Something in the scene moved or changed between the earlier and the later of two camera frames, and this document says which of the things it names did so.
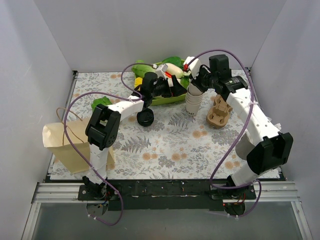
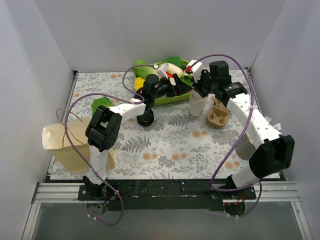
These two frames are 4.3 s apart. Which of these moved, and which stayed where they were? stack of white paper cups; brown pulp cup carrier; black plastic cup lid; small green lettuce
Moved: stack of white paper cups
Stayed: small green lettuce; brown pulp cup carrier; black plastic cup lid
